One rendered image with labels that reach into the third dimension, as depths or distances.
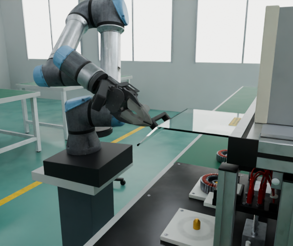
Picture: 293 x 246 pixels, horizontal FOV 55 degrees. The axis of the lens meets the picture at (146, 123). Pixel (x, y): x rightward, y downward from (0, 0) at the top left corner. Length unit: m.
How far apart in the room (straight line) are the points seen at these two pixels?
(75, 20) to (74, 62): 0.40
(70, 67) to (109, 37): 0.39
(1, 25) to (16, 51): 0.76
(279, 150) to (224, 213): 0.16
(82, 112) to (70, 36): 0.30
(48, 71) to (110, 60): 0.29
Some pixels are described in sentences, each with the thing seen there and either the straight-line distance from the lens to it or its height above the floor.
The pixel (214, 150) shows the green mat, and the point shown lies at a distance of 1.49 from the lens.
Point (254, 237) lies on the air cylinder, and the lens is 0.76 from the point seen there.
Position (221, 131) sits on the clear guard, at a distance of 0.68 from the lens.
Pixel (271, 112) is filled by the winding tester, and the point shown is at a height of 1.14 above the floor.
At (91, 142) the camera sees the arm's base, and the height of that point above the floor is 0.87.
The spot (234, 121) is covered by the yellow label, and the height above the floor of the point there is 1.07.
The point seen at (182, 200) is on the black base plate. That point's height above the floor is 0.77.
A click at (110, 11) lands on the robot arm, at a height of 1.39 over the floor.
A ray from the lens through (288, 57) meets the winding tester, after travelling 0.55.
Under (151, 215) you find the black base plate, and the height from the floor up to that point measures 0.77.
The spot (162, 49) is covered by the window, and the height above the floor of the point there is 1.24.
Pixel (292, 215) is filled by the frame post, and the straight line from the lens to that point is 0.52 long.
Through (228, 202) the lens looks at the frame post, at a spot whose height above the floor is 0.99.
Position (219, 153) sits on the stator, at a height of 0.79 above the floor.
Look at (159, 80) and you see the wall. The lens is 5.89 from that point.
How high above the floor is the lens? 1.25
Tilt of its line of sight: 15 degrees down
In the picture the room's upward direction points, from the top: straight up
